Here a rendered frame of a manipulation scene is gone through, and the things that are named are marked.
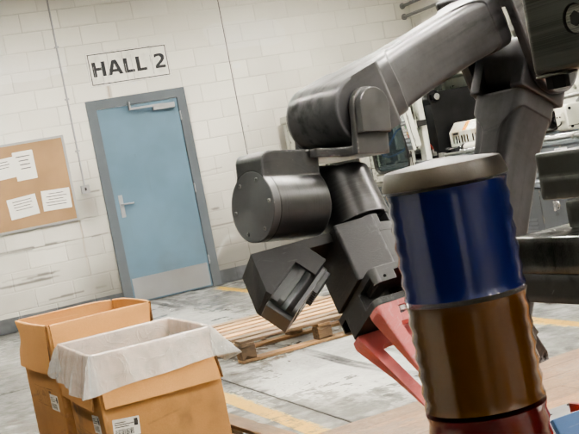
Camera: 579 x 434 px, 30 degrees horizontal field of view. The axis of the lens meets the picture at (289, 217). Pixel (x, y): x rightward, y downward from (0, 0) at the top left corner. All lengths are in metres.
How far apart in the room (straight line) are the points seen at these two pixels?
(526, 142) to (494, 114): 0.04
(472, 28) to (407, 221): 0.71
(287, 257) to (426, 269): 0.53
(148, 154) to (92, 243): 1.13
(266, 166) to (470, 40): 0.27
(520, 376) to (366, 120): 0.56
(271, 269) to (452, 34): 0.30
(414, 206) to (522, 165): 0.73
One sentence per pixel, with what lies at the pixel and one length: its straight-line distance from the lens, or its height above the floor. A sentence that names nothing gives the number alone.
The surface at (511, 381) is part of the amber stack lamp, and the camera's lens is 0.33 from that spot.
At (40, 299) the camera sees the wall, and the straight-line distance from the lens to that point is 11.47.
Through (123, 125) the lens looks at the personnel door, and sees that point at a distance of 11.69.
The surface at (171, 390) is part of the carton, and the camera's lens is 4.08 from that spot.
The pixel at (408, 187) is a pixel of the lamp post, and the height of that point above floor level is 1.19.
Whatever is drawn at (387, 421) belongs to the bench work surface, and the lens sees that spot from 1.23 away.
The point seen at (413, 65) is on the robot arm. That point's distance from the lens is 0.96.
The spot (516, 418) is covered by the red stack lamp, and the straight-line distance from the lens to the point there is 0.33.
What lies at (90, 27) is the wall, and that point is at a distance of 11.78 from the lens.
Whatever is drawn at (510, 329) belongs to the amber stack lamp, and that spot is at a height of 1.14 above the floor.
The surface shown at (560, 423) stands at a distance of 0.71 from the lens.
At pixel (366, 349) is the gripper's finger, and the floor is 1.04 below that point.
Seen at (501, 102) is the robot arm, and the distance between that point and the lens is 1.06.
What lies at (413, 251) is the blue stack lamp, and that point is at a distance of 0.33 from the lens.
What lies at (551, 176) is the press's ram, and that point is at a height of 1.17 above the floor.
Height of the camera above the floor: 1.21
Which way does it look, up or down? 3 degrees down
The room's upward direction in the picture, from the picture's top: 11 degrees counter-clockwise
